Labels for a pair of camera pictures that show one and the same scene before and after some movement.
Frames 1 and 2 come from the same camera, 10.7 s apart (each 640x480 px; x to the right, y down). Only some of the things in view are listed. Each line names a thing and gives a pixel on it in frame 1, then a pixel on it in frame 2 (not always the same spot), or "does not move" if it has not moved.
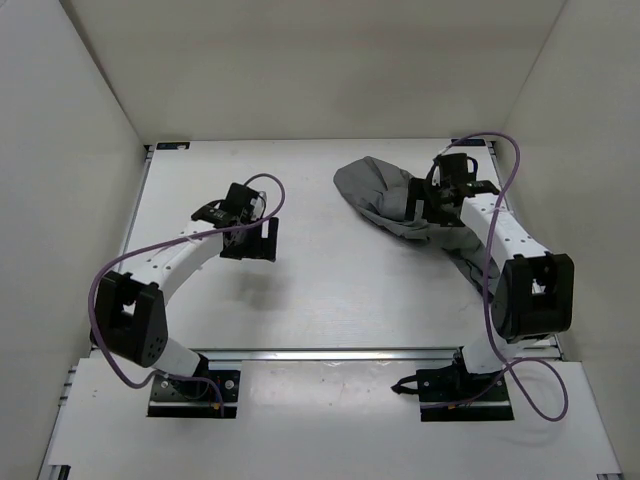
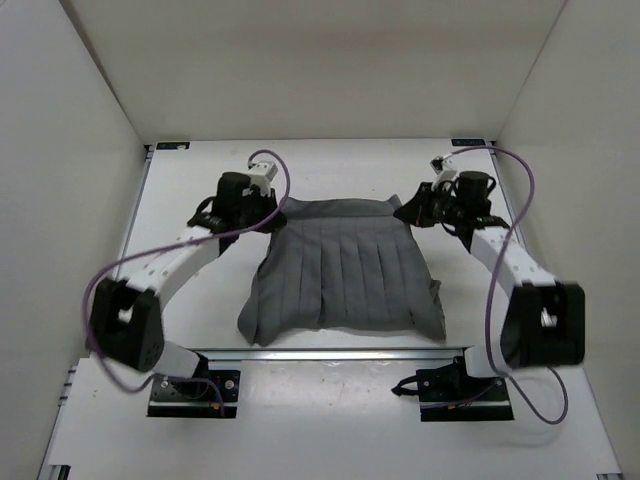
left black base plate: (191, 397) does not move
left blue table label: (173, 146) does not move
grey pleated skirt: (381, 190) -> (334, 264)
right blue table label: (469, 142) does not move
